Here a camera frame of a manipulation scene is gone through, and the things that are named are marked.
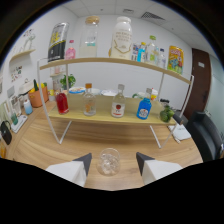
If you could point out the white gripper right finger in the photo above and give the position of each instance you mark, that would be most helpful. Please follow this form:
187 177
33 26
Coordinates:
156 170

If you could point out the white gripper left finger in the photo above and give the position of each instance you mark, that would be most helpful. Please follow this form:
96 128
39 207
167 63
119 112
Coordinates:
71 171

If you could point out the blue liquid bottle silver cap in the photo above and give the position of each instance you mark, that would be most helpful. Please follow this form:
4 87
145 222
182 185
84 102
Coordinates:
144 109

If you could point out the clear bottle orange cap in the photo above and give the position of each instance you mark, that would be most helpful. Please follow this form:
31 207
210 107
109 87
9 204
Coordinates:
89 105

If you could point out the large clear bottle wooden lid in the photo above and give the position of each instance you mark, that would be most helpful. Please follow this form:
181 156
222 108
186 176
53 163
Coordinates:
89 41

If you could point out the white milk bottle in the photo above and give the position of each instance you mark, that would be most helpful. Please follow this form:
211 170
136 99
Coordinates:
121 41

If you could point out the green cup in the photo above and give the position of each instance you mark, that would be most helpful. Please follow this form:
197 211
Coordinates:
14 119

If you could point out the clear glass with ice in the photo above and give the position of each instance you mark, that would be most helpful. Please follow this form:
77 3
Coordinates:
108 162

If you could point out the white notebook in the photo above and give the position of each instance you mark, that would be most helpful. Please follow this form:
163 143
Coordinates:
180 132

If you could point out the green round bottle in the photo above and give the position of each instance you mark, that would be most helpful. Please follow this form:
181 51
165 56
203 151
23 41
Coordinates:
166 114

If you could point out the black chair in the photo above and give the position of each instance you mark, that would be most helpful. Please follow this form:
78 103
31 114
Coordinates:
203 133

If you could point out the white wooden two-tier rack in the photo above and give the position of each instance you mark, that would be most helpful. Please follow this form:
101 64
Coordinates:
103 115

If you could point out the red liquid glass bottle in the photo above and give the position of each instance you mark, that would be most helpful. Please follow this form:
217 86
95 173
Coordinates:
62 104

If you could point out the white tray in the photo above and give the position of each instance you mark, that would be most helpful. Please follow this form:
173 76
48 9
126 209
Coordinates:
20 124

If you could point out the clear bottle red label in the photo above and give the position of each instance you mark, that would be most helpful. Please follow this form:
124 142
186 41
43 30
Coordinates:
118 106

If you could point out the black kettle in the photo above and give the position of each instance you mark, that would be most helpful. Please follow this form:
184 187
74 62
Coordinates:
6 133

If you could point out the orange basket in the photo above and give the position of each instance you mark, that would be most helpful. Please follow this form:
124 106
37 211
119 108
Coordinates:
37 98

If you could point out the brown door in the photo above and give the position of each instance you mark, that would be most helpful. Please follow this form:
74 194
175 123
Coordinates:
198 83

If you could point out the clear bottle blue cap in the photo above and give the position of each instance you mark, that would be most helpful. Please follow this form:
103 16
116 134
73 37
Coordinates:
162 60

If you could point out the yellow green can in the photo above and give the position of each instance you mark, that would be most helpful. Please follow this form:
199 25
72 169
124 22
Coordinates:
175 60

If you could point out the clear bottle green cap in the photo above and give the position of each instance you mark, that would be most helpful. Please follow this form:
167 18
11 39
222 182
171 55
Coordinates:
151 53

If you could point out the pink bottle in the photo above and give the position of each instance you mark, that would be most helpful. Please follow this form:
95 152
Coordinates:
70 52

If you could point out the small white box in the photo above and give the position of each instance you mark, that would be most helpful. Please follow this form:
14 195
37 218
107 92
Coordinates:
135 51

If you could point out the amber round bottle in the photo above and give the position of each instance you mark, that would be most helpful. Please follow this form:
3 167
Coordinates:
109 52

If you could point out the large black silver can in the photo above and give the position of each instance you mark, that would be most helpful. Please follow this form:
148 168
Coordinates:
57 43

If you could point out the ceiling air vent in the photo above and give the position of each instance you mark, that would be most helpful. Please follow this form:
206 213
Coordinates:
152 15

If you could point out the wooden wall shelf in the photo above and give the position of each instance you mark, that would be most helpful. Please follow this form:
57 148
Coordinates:
22 53

